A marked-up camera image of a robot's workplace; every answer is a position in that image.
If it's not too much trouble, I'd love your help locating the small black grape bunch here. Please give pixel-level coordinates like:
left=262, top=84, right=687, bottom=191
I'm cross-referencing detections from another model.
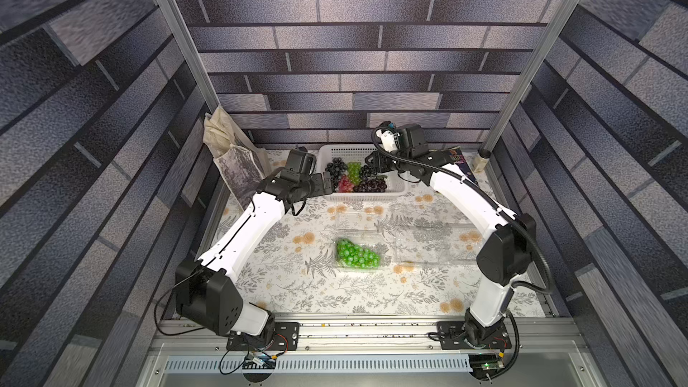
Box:
left=359, top=165, right=377, bottom=182

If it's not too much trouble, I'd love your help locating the green grape bunch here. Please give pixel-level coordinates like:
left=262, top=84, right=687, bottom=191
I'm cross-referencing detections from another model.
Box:
left=347, top=162, right=362, bottom=186
left=335, top=238, right=381, bottom=270

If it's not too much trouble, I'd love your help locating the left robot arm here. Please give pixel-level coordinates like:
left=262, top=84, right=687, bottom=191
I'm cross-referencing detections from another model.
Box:
left=174, top=168, right=333, bottom=337

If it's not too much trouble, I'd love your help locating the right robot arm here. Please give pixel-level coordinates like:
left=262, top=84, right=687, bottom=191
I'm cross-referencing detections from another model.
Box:
left=365, top=150, right=552, bottom=350

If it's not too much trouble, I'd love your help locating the dark red grape bunch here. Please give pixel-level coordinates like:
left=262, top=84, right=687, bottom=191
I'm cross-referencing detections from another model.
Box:
left=353, top=177, right=387, bottom=193

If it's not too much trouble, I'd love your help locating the green grape bunch in basket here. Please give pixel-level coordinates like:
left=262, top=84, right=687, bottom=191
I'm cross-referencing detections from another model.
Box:
left=347, top=162, right=362, bottom=186

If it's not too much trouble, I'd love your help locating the dark blue grape bunch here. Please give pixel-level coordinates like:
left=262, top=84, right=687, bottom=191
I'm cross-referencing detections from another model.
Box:
left=325, top=158, right=349, bottom=191

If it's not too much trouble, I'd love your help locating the pink grape bunch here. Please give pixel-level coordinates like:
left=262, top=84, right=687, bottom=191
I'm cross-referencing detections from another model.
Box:
left=337, top=176, right=355, bottom=193

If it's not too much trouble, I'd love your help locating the white plastic basket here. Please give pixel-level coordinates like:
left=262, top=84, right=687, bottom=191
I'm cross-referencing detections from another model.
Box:
left=316, top=143, right=407, bottom=202

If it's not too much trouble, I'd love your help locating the beige tote bag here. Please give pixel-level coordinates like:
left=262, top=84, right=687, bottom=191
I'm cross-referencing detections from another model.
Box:
left=202, top=107, right=270, bottom=208

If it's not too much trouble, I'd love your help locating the purple candy bag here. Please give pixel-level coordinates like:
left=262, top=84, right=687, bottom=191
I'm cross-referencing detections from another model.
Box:
left=449, top=147, right=478, bottom=184

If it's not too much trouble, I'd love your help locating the black corrugated cable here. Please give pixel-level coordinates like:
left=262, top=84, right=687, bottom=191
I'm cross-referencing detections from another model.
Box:
left=370, top=125, right=554, bottom=297

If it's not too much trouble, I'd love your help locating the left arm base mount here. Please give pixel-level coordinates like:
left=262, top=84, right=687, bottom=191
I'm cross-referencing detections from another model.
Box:
left=226, top=321, right=301, bottom=352

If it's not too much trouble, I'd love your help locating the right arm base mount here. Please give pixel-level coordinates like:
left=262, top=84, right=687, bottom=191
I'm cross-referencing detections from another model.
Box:
left=427, top=319, right=512, bottom=351

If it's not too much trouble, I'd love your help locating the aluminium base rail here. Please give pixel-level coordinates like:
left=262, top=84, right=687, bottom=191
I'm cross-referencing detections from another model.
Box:
left=134, top=314, right=606, bottom=386

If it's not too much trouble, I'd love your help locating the aluminium frame post left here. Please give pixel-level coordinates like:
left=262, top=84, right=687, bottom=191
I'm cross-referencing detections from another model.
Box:
left=155, top=0, right=220, bottom=112

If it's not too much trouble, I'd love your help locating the aluminium frame post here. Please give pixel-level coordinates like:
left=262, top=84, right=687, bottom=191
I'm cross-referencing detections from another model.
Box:
left=155, top=0, right=220, bottom=112
left=480, top=0, right=580, bottom=152

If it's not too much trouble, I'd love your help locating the aluminium frame post right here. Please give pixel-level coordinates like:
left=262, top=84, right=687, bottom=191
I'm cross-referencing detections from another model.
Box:
left=480, top=0, right=580, bottom=152

